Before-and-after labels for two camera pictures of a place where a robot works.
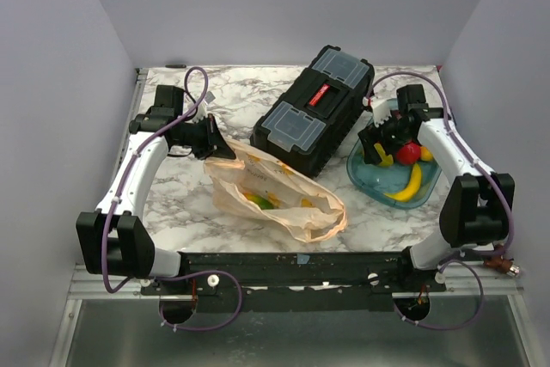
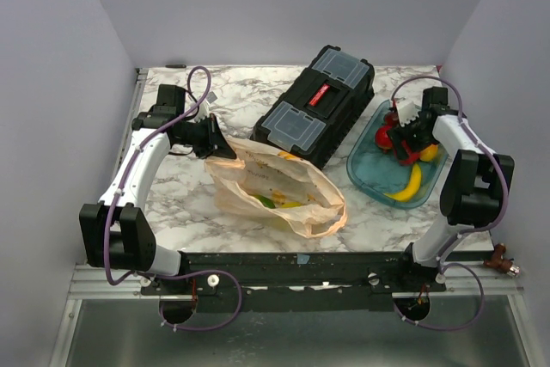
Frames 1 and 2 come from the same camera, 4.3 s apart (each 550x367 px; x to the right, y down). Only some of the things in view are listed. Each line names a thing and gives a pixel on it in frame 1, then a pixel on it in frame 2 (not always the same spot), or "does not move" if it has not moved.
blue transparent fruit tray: [373, 181] does not move
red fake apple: [408, 153] does not move
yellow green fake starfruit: [387, 160] to [287, 204]
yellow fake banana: [410, 189] does not move
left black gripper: [215, 145] does not move
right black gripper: [371, 136] to [400, 134]
